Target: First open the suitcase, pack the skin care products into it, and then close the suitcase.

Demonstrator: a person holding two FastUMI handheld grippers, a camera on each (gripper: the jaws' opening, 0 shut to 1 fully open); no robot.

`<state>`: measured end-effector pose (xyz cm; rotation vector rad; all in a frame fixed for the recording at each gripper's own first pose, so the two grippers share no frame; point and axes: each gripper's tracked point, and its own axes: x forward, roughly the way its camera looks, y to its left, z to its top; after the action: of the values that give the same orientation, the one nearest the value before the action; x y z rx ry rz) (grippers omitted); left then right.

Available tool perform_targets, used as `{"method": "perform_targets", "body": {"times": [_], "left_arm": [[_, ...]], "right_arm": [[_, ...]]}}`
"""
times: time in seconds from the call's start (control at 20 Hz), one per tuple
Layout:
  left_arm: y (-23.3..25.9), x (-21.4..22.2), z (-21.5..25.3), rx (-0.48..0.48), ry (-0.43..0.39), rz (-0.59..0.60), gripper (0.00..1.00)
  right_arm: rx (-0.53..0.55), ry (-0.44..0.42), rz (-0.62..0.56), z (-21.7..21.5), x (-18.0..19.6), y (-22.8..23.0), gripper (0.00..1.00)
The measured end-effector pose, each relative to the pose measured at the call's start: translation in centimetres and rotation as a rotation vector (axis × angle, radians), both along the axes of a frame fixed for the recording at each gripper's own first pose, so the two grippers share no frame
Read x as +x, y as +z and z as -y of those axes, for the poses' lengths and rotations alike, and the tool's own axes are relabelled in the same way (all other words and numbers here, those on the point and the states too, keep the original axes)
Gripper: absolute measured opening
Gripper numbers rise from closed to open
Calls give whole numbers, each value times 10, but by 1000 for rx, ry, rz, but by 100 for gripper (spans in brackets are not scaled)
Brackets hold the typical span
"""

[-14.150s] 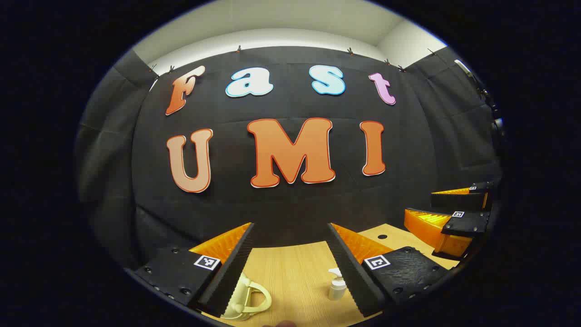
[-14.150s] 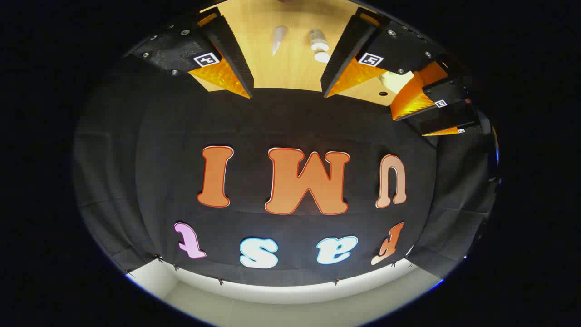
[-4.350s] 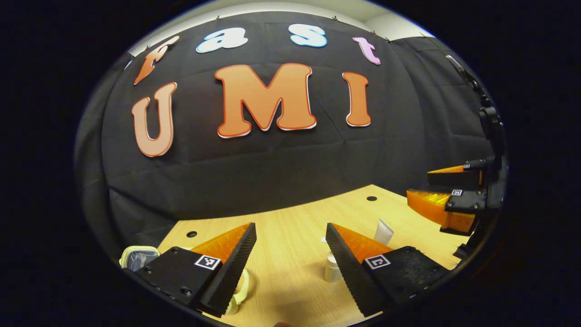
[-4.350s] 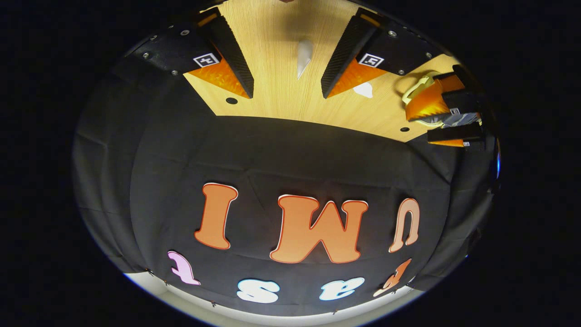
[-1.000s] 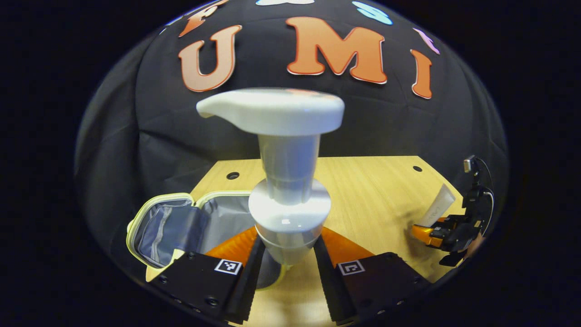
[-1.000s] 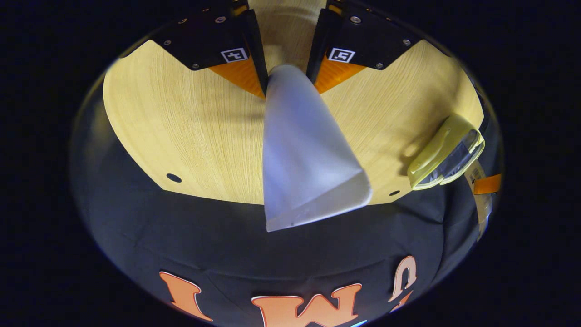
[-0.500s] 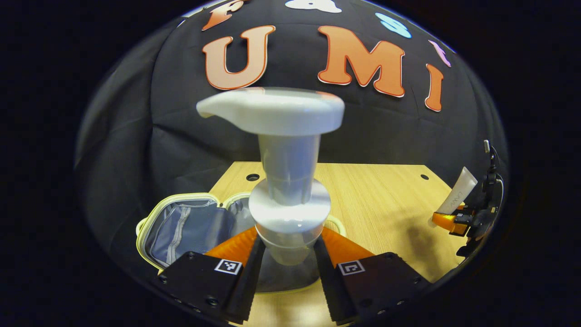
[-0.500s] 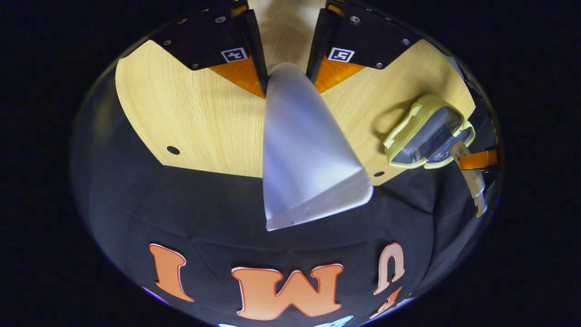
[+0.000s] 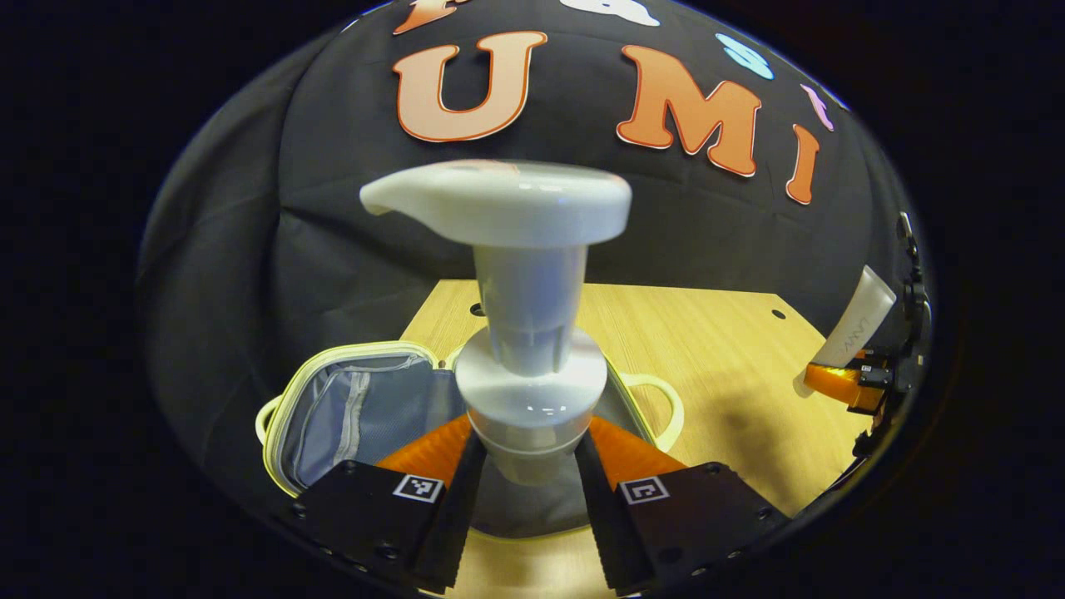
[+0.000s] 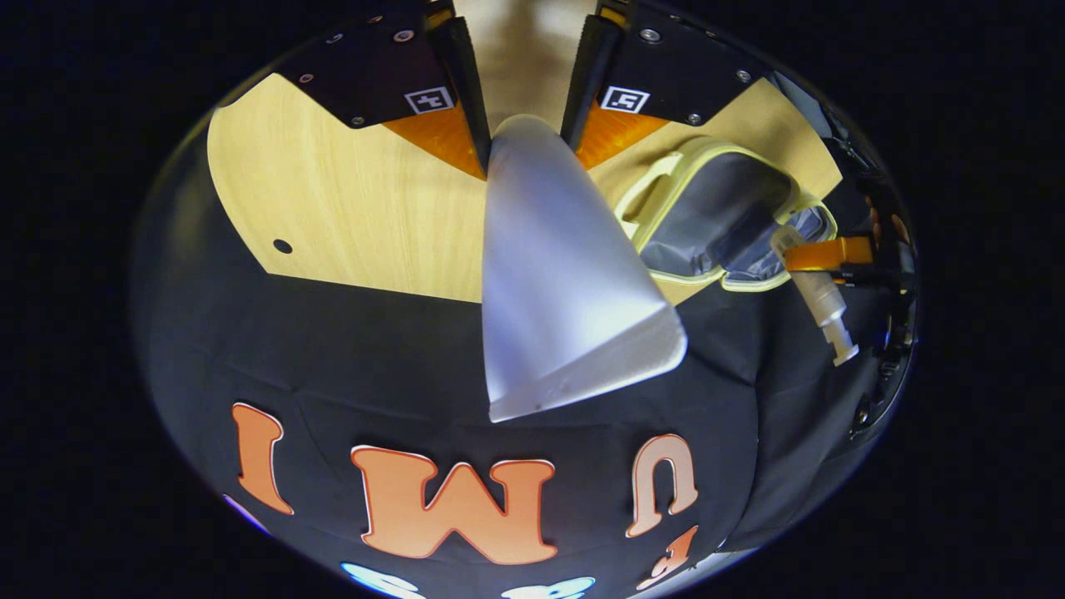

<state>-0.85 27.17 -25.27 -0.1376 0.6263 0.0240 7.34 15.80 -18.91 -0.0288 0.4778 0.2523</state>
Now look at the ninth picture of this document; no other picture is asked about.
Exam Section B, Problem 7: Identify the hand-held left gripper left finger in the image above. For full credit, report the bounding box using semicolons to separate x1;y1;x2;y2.
290;413;488;595

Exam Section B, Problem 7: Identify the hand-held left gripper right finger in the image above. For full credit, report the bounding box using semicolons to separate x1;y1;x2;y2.
574;414;793;597

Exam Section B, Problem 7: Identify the white squeeze tube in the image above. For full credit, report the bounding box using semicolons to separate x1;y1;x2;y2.
811;265;898;369

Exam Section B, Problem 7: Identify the pale yellow small suitcase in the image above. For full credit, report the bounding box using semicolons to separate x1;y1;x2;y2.
255;339;685;542

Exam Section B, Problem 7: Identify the white pump bottle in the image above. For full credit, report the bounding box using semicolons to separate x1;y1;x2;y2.
359;160;633;488

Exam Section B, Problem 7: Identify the black backdrop cloth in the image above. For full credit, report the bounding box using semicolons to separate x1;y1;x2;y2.
137;0;924;500

